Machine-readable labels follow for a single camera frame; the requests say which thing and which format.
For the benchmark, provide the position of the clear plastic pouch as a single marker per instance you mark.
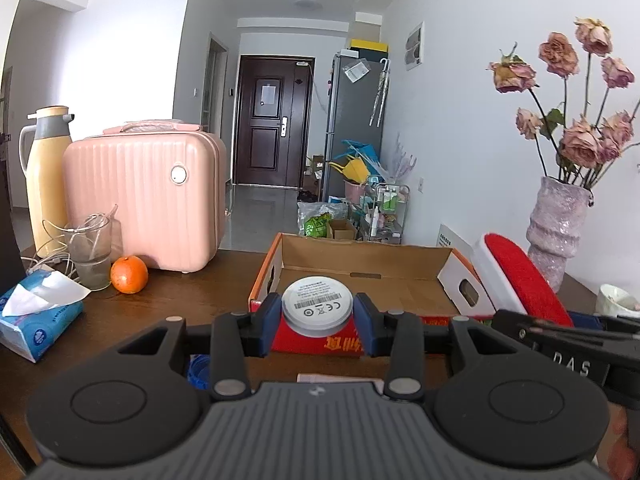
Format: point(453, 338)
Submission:
point(357, 71)

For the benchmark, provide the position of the red cardboard box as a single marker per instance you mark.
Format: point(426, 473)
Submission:
point(390, 290)

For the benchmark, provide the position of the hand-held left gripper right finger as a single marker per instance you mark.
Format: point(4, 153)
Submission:
point(363, 324)

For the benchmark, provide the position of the blue tissue pack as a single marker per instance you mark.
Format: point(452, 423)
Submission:
point(35, 325)

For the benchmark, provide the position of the white wall panel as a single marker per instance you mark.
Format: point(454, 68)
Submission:
point(414, 45)

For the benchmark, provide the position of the pink suitcase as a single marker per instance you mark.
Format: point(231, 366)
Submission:
point(140, 195)

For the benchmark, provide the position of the pink paper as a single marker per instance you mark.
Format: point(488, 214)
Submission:
point(325, 378)

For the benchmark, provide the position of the dried pink roses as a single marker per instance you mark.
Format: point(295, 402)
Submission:
point(580, 142)

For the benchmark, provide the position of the yellow and black box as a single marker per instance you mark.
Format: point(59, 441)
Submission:
point(367, 45)

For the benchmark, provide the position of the black shoes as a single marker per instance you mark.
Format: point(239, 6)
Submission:
point(307, 195)

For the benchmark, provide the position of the green plastic bag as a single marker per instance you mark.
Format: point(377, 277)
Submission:
point(315, 225)

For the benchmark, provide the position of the clear drinking glass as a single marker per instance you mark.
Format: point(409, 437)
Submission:
point(90, 265)

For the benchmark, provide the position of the white round device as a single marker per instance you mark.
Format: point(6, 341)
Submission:
point(316, 307)

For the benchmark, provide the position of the white flat board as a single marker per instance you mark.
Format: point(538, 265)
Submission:
point(450, 237)

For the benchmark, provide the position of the person's right hand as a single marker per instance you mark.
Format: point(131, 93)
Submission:
point(617, 440)

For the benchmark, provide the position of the grey interior door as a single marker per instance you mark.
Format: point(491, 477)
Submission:
point(215, 90)

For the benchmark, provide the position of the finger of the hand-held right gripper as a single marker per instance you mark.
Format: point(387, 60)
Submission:
point(550, 325)

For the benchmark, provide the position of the pile of blue yellow bags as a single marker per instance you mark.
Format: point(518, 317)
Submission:
point(355, 160)

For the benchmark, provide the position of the dark brown entrance door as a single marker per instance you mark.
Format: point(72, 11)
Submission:
point(265, 155)

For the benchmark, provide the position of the blue bottle cap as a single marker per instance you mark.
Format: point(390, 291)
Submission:
point(199, 372)

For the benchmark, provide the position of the purple ceramic vase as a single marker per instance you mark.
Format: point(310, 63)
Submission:
point(555, 230)

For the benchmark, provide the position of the grey refrigerator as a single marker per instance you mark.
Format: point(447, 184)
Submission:
point(350, 125)

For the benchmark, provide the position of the orange fruit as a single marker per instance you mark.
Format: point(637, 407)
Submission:
point(129, 275)

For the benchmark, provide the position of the white folded umbrella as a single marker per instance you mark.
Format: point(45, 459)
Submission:
point(381, 90)

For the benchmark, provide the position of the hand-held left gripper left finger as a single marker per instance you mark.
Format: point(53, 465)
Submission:
point(270, 325)

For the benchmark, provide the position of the pink bin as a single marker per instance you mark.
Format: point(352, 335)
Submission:
point(354, 192)

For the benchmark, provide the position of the metal trolley rack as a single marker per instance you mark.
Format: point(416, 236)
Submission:
point(385, 210)

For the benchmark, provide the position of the purple dried flowers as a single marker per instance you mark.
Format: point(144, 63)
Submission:
point(402, 160)

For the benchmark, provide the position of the small open cardboard box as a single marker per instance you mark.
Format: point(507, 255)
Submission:
point(342, 230)

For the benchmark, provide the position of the white bowl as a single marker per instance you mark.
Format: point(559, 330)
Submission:
point(617, 297)

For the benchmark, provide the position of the yellow thermos jug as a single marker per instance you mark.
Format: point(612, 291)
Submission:
point(47, 170)

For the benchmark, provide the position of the red and white lint brush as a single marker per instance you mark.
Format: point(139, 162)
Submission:
point(520, 270)

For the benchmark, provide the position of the round ceiling light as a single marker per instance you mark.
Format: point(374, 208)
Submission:
point(309, 2)

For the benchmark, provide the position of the black panel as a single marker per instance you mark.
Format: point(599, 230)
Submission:
point(9, 230)

